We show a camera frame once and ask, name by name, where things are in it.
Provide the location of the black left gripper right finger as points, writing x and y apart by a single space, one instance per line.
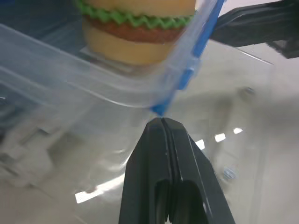
194 168

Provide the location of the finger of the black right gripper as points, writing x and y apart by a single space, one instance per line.
257 23

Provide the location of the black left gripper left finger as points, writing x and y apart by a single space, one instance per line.
146 168

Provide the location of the clear zip bag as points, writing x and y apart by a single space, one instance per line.
130 86

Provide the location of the toy hamburger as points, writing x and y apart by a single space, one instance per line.
137 30

